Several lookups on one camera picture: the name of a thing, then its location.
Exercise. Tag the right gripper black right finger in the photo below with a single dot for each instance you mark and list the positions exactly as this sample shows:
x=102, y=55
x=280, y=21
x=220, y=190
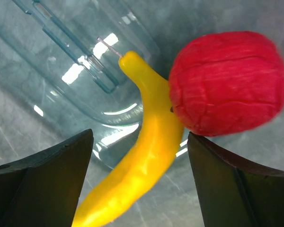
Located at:
x=234, y=191

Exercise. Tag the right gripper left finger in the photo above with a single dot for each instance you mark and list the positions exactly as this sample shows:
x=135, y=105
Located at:
x=43, y=189

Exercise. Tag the yellow banana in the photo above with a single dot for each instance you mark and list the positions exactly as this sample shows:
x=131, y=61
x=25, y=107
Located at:
x=149, y=158

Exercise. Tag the red cracked fruit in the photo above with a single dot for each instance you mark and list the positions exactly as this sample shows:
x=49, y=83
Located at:
x=226, y=83

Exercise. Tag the blue transparent plastic tray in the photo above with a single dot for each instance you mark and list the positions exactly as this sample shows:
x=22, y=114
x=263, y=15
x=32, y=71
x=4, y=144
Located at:
x=46, y=98

